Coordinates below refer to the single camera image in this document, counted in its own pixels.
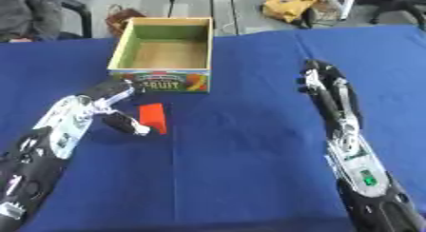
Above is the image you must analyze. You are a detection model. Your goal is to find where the person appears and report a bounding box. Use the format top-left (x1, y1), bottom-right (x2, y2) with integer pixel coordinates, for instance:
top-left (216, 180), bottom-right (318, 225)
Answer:
top-left (0, 0), bottom-right (84, 44)

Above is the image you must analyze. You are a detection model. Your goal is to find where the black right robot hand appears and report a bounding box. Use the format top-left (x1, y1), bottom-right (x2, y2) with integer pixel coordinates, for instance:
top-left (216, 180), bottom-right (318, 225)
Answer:
top-left (294, 58), bottom-right (366, 141)

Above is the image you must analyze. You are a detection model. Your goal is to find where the orange rectangular block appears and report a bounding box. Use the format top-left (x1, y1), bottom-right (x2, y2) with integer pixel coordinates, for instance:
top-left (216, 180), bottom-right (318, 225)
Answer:
top-left (136, 102), bottom-right (168, 135)

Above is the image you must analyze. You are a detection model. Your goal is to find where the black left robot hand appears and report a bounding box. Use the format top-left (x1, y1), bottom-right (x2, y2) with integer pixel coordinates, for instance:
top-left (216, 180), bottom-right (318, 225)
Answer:
top-left (78, 78), bottom-right (153, 137)

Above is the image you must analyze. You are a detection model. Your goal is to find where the cardboard box with green inside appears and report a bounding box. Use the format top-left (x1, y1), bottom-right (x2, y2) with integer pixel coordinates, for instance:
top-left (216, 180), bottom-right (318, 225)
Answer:
top-left (106, 16), bottom-right (215, 94)

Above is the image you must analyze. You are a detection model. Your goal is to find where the yellow bag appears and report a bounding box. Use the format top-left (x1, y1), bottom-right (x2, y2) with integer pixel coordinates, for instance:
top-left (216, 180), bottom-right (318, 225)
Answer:
top-left (260, 0), bottom-right (321, 25)

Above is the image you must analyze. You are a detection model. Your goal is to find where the black chair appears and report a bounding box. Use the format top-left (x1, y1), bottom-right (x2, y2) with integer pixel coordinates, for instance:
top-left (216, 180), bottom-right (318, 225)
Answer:
top-left (56, 0), bottom-right (95, 39)

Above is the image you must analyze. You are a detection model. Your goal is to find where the brown wicker basket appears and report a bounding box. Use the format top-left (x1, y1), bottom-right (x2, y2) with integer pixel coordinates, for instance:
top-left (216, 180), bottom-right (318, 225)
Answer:
top-left (103, 3), bottom-right (148, 37)

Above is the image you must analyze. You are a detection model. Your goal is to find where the black tripod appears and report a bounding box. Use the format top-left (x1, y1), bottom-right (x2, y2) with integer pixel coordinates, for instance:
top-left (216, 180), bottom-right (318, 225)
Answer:
top-left (165, 0), bottom-right (243, 36)

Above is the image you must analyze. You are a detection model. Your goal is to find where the black office chair base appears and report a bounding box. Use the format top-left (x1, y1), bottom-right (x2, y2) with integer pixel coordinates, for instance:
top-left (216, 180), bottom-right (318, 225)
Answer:
top-left (367, 0), bottom-right (426, 25)

